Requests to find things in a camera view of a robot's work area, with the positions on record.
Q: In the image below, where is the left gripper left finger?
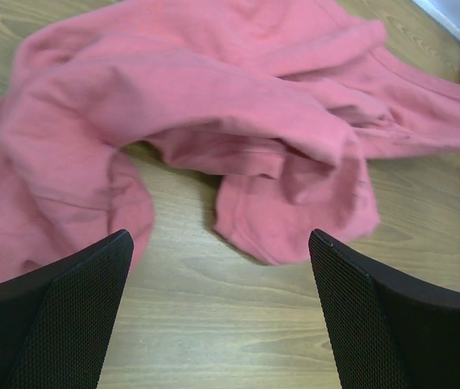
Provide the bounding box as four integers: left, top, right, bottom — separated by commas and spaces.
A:
0, 230, 134, 388

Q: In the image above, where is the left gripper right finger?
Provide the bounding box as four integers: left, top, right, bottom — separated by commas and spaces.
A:
309, 229, 460, 388

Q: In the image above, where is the pink t-shirt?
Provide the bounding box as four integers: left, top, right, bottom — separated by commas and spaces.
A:
0, 1, 460, 282

